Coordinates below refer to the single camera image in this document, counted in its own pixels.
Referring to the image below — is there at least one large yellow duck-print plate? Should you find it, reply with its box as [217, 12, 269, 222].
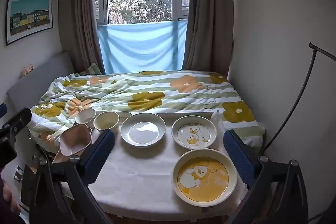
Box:
[171, 149, 238, 207]

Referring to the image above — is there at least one green pillow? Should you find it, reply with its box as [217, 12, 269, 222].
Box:
[80, 63, 103, 75]

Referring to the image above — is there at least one white ribbed bowl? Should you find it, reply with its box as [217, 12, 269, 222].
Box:
[75, 108, 96, 125]

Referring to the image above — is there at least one black curved floor lamp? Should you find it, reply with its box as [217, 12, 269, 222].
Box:
[264, 42, 336, 153]

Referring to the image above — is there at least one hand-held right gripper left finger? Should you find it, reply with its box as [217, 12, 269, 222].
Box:
[21, 129, 116, 224]

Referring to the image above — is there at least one brown curtain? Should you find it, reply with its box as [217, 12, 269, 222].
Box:
[58, 0, 105, 75]
[182, 0, 234, 72]

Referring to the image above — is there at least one plain white plate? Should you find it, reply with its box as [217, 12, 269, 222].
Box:
[120, 112, 166, 148]

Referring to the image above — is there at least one light blue cloth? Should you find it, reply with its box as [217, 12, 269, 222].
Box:
[98, 20, 188, 74]

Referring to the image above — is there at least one floral striped blanket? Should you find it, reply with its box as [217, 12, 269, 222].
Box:
[30, 70, 265, 153]

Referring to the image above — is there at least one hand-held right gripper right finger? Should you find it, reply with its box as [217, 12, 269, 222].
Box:
[223, 130, 309, 224]

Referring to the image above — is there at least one cream round bowl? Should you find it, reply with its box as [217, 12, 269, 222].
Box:
[93, 111, 120, 132]

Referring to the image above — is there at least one pink heart-shaped bowl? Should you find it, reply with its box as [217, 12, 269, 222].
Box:
[59, 124, 93, 157]

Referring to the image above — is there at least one framed wall poster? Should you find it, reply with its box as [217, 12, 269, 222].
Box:
[6, 0, 54, 46]

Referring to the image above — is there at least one person's left hand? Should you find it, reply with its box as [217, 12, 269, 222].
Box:
[0, 174, 20, 214]

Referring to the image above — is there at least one small printed card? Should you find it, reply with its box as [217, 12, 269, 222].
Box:
[21, 64, 34, 79]

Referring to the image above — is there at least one small white duck-print plate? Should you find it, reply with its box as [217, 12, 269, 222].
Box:
[171, 115, 217, 149]

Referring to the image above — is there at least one white charging cable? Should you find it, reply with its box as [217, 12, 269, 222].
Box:
[28, 104, 50, 140]

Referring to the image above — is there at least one white tablecloth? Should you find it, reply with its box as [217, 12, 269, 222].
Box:
[88, 111, 250, 216]

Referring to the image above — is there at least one grey padded headboard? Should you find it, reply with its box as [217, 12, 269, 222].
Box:
[7, 52, 74, 119]

